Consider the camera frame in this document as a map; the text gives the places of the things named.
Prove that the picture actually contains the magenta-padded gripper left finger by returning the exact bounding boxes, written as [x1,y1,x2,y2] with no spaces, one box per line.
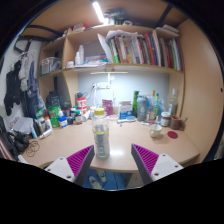
[44,144,95,187]

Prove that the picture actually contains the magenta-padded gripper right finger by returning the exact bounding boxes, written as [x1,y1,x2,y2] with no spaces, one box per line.
[130,143,184,186]

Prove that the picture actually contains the clear bottle with yellow cap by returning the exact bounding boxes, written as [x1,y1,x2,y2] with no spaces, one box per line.
[91,107,111,159]

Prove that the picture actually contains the flat round red coaster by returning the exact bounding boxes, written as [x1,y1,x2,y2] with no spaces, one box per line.
[166,130,179,140]

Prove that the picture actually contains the white cup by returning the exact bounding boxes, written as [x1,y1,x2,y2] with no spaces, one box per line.
[148,123,163,139]

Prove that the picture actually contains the brown mug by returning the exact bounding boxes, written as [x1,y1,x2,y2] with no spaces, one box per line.
[169,114,188,131]

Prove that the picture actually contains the jar with white lid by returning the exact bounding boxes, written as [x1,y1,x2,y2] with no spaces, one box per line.
[160,111,172,128]

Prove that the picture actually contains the white bottle with blue label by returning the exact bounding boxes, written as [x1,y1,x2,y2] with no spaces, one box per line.
[58,109,69,129]

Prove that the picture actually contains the green container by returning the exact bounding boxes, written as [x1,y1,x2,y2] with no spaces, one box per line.
[47,105,60,128]

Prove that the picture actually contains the clear bottle with tan cap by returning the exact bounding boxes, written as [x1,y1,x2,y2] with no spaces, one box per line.
[146,89,156,122]

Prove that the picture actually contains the light blue hairbrush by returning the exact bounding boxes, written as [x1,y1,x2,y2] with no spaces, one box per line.
[116,115,138,124]

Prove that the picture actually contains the green-capped slim bottle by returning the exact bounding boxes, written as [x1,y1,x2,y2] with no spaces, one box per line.
[152,92,160,121]

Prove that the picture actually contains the tall clear glass bottle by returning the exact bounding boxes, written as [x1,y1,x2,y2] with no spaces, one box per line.
[168,88,179,117]

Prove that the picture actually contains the blue and white box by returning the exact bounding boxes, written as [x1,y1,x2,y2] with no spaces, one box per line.
[118,100,134,120]

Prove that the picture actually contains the red and white canister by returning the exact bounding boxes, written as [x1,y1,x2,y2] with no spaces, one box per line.
[75,96,88,116]

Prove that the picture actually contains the dark green tall can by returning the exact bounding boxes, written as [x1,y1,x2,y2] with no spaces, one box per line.
[132,90,140,118]

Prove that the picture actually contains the black bottle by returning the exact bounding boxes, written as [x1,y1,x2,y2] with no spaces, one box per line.
[45,90,62,109]

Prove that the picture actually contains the pink pouch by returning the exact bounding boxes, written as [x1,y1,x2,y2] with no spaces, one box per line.
[101,98,115,117]

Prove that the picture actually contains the dark hanging clothes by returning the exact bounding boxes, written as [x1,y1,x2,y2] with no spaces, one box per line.
[3,54,41,118]

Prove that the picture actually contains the wooden shelf unit with books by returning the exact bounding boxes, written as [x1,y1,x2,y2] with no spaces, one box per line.
[37,22,185,101]

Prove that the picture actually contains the ceiling light tube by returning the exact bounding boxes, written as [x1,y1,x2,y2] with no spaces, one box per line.
[92,1,106,25]

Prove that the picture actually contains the black cable coil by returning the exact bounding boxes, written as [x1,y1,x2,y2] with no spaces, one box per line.
[25,139,41,158]

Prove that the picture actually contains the white wall socket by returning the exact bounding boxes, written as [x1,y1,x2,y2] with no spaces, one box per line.
[93,82,113,90]

